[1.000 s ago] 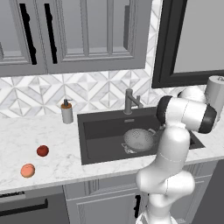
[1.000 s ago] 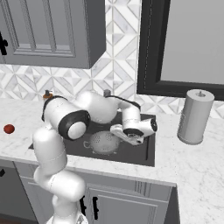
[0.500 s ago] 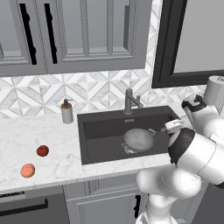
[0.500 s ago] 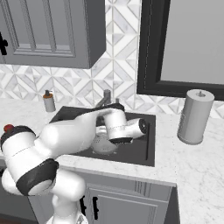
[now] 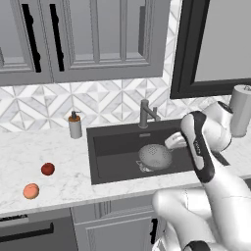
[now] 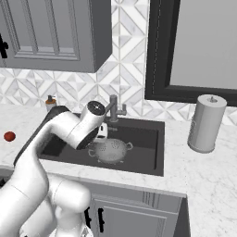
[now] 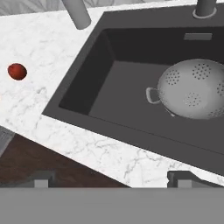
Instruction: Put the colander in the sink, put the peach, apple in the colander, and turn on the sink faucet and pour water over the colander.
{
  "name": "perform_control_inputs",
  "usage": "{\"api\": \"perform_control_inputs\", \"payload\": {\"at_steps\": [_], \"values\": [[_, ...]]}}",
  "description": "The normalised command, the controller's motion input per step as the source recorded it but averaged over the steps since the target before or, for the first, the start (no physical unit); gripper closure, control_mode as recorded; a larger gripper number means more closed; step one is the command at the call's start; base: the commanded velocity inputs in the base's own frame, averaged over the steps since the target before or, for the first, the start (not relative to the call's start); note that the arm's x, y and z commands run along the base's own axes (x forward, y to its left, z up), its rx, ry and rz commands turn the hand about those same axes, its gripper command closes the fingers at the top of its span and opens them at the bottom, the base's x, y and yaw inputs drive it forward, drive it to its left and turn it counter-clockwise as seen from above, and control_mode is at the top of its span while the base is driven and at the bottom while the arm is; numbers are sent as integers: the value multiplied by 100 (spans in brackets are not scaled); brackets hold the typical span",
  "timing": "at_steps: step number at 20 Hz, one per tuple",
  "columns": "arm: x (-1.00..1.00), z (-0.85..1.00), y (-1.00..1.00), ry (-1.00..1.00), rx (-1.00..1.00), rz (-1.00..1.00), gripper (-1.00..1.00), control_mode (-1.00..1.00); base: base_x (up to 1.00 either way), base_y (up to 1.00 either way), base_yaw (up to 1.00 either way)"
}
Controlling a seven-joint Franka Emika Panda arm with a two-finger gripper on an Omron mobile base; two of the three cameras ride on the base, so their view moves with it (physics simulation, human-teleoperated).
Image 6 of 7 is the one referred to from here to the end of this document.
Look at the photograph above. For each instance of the grey upper cupboard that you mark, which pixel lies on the grey upper cupboard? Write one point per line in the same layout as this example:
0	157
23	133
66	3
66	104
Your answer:
52	31

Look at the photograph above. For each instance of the grey metal faucet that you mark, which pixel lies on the grey metal faucet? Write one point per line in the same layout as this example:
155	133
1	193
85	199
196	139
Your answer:
113	108

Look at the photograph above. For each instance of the white paper towel roll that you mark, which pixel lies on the white paper towel roll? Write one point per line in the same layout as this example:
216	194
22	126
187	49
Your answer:
206	125

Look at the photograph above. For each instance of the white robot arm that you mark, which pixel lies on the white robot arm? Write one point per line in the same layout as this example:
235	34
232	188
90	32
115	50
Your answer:
34	160

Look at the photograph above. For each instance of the silver metal colander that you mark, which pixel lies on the silver metal colander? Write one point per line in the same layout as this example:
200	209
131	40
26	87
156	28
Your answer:
112	151

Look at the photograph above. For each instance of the black framed window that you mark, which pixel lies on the black framed window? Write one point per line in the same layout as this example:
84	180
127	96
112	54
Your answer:
160	46

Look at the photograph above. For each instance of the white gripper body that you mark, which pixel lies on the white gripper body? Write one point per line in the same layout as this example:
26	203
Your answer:
99	139

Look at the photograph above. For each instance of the grey lower cupboard door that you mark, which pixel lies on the grey lower cupboard door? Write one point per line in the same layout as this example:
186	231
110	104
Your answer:
135	216

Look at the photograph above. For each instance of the soap dispenser bottle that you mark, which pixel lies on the soap dispenser bottle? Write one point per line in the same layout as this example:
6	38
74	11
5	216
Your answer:
50	103

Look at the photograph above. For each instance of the dark grey sink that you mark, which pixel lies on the dark grey sink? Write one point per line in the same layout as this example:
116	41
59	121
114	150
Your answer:
145	148

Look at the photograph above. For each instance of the red apple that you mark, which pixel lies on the red apple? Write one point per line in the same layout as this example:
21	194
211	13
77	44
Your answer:
9	136

